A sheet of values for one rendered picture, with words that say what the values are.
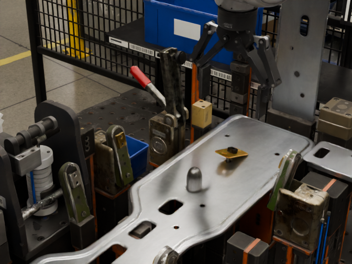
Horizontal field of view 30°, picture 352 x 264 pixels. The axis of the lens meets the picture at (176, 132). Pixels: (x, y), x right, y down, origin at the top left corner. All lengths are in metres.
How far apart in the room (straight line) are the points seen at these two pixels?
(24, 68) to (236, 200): 3.11
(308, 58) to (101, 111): 0.91
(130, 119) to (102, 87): 1.81
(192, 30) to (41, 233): 0.77
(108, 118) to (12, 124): 1.51
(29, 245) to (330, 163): 0.65
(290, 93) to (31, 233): 0.70
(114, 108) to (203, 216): 1.06
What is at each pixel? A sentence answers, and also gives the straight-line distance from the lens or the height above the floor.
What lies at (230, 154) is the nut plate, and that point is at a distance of 1.40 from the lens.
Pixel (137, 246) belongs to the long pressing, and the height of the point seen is 1.00.
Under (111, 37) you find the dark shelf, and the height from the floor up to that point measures 1.02.
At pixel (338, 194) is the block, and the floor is 0.98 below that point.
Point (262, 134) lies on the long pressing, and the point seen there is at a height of 1.00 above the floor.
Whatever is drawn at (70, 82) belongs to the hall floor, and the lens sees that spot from 4.06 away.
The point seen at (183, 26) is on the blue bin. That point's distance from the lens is 1.82.
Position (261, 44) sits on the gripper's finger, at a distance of 1.24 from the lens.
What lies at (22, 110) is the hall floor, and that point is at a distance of 3.78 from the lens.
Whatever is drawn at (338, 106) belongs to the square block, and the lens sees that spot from 1.55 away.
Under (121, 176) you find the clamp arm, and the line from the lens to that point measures 1.35.
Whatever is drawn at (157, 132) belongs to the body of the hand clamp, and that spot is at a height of 1.02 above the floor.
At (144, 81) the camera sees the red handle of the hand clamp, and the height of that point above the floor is 1.12.
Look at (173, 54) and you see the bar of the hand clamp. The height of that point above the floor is 1.21.
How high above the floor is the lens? 1.76
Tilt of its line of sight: 30 degrees down
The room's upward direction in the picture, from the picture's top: 1 degrees clockwise
